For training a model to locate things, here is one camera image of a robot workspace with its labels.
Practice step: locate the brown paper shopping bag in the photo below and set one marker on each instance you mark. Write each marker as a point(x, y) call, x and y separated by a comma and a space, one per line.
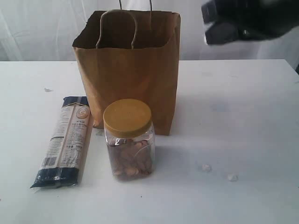
point(131, 54)

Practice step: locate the white backdrop curtain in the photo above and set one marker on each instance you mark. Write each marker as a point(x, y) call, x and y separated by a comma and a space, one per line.
point(44, 30)

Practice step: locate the clear tape scrap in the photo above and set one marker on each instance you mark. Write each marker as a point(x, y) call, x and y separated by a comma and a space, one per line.
point(100, 133)

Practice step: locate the dark blue noodle packet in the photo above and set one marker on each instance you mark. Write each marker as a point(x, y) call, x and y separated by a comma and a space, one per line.
point(62, 161)

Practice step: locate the clear jar yellow lid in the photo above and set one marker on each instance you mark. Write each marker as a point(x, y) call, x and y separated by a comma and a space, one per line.
point(130, 139)

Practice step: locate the white crumb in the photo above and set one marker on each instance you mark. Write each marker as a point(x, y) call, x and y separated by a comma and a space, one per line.
point(232, 177)
point(206, 168)

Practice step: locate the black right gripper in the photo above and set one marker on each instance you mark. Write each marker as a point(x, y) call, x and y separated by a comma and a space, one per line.
point(248, 20)

